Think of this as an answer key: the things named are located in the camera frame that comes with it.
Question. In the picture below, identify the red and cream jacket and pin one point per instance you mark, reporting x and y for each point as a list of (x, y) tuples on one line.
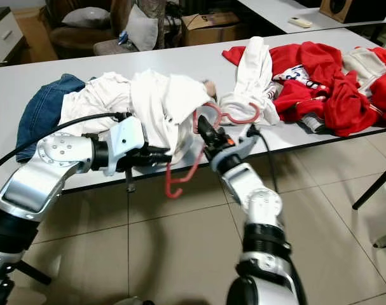
[(380, 82)]

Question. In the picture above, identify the white long sleeve garment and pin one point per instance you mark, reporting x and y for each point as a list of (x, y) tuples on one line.
[(253, 79)]

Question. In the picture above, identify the brown wooden speaker box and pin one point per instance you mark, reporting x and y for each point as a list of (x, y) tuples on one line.
[(358, 9)]

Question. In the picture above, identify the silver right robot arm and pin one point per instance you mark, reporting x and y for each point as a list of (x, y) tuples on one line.
[(266, 203)]

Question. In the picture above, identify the red plastic clothes hanger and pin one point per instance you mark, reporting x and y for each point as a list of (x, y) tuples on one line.
[(240, 121)]

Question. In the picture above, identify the cream white sweatshirt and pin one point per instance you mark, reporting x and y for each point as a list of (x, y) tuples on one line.
[(170, 101)]

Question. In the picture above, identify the blue denim jeans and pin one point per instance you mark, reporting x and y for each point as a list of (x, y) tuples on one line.
[(56, 105)]

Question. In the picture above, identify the grey seat cushion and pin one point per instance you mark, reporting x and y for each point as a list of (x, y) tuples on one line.
[(84, 18)]

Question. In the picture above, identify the white printed shirt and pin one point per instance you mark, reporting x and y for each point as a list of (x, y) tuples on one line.
[(293, 73)]

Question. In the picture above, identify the light grey pillow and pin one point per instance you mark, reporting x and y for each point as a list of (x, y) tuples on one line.
[(142, 30)]

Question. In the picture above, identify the brown cardboard carton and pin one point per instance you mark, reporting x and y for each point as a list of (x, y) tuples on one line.
[(37, 35)]

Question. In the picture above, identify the open cardboard box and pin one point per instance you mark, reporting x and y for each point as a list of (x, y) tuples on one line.
[(210, 30)]

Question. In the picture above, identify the red hoodie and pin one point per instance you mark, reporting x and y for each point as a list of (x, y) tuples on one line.
[(345, 101)]

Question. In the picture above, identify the white remote control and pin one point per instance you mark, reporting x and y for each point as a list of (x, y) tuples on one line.
[(301, 22)]

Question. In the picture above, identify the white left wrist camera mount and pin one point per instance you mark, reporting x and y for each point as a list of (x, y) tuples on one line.
[(123, 143)]

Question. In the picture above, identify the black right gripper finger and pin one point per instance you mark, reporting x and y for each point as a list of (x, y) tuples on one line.
[(218, 138), (206, 135)]

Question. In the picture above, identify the white drawer cabinet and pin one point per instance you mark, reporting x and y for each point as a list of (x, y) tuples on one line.
[(7, 37)]

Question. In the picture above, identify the black metal table leg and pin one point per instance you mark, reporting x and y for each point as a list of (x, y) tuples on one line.
[(371, 194)]

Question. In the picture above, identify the white table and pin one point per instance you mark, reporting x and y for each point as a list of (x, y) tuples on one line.
[(275, 14)]

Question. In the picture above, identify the brown armchair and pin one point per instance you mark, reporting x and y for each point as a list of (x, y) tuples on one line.
[(75, 43)]

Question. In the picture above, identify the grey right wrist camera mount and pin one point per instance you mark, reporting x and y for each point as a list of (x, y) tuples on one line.
[(245, 149)]

